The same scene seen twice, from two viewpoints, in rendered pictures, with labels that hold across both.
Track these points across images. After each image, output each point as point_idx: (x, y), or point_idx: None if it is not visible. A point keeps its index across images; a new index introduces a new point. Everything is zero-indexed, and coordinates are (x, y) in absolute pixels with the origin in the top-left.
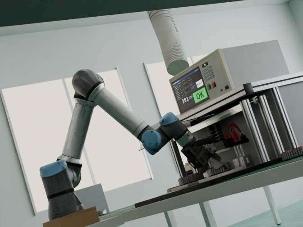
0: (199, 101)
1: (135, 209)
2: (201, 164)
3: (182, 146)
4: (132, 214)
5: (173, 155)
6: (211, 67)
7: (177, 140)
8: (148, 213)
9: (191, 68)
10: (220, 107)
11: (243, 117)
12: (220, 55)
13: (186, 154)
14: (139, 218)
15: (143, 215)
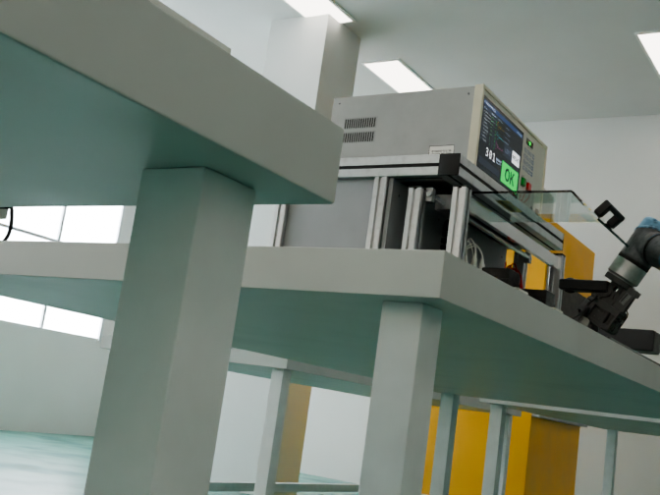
0: (506, 186)
1: (642, 358)
2: (618, 330)
3: (636, 286)
4: (635, 365)
5: (462, 239)
6: (533, 159)
7: (645, 274)
8: (653, 382)
9: (516, 122)
10: (521, 229)
11: (471, 255)
12: (546, 158)
13: (632, 302)
14: (641, 383)
15: (647, 381)
